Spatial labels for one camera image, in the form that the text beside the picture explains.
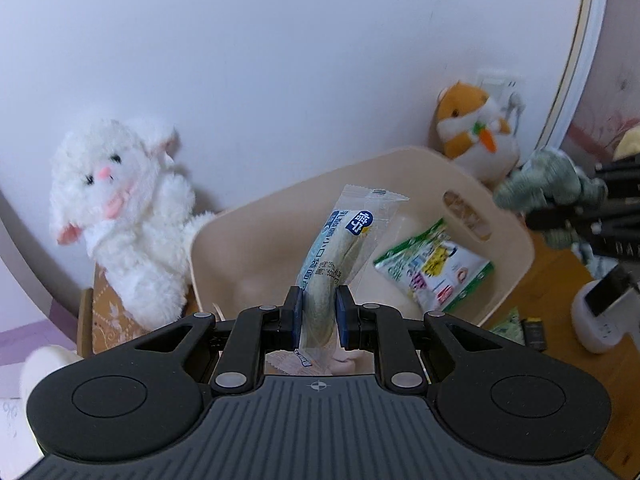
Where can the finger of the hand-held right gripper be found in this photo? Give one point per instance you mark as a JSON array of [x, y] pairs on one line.
[[565, 220], [617, 170]]

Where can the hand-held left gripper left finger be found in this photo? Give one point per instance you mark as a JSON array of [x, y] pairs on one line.
[[296, 312]]

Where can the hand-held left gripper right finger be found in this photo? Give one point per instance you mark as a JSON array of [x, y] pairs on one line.
[[343, 316]]

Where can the grey-green plush toy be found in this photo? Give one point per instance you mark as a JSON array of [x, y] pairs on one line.
[[545, 185]]

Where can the clear bread packet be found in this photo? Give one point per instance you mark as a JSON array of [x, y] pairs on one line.
[[330, 260]]

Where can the beige plastic storage basket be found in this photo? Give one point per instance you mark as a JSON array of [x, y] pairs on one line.
[[240, 255]]

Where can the green snack packet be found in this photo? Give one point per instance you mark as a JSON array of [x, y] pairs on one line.
[[435, 270]]

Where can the small black packet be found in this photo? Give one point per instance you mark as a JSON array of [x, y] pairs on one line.
[[534, 332]]

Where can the wooden desktop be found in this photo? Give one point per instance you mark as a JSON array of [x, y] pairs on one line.
[[560, 385]]

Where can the yellow plush toy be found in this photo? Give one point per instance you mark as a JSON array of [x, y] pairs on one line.
[[629, 142]]

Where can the white power socket cube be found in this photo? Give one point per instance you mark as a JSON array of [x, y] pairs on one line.
[[600, 330]]

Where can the small green packet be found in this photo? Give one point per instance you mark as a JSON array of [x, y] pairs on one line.
[[507, 326]]

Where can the orange hamster plush toy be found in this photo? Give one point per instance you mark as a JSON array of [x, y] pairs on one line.
[[475, 135]]

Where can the brown patterned box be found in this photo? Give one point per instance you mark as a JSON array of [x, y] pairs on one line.
[[105, 310]]

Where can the white lamb plush toy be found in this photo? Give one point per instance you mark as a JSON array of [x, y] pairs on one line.
[[125, 220]]

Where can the white bottle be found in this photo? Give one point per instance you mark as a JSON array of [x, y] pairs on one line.
[[42, 375]]

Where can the white wall socket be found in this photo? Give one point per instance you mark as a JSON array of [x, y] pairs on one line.
[[502, 87]]

